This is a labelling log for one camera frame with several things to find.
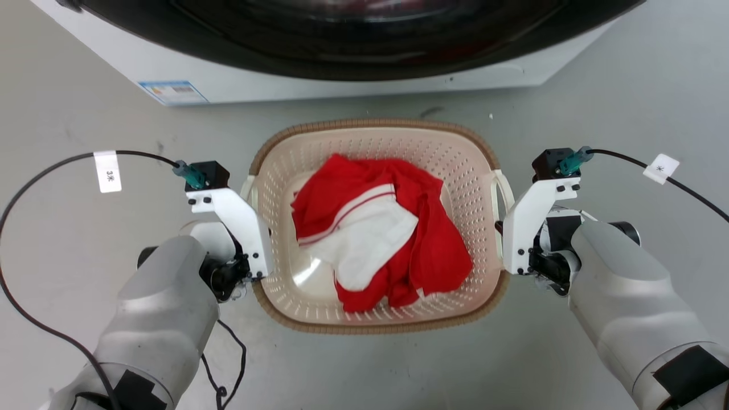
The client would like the blue white energy label sticker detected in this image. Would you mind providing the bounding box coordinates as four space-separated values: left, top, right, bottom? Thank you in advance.
138 80 209 106

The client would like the white camera bracket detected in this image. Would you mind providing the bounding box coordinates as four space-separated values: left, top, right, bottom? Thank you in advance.
186 187 275 280
502 178 581 275

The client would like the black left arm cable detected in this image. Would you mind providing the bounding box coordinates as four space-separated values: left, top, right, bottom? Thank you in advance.
0 150 247 410

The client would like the teal left cable plug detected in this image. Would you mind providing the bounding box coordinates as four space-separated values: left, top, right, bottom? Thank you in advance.
173 160 206 190

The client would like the red and white garment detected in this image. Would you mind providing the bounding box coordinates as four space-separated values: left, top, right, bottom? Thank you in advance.
290 154 474 313

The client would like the white cable tag with star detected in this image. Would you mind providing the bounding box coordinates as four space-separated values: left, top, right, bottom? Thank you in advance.
643 154 680 185

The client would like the teal right cable plug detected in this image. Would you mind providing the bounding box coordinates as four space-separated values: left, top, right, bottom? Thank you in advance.
558 146 594 175

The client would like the white washing machine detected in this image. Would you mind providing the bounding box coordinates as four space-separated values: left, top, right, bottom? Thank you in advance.
31 0 647 107

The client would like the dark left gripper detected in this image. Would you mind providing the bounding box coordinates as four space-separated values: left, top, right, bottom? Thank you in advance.
200 253 255 303

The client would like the beige perforated laundry basket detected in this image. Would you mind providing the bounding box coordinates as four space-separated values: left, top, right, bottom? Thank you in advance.
240 118 516 335

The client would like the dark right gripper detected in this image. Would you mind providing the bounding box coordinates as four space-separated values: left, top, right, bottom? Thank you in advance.
529 214 583 297

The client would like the teal cable plug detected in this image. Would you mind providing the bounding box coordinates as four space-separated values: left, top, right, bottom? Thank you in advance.
558 146 594 175
173 160 206 190

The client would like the white left camera bracket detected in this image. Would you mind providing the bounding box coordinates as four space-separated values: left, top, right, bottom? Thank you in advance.
186 187 275 280

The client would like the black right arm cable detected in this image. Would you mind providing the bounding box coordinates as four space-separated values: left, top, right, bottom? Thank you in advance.
587 149 729 223

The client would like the white cable tag with print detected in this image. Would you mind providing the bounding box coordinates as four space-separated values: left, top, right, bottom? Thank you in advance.
93 150 122 194

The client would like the black round washing machine door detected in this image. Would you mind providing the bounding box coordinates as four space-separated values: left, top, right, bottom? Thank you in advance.
57 0 645 81

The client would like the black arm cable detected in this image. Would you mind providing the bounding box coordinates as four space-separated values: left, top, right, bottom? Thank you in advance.
587 149 729 223
0 150 247 410

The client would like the white right camera bracket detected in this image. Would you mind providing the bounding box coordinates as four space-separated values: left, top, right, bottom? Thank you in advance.
502 178 581 275

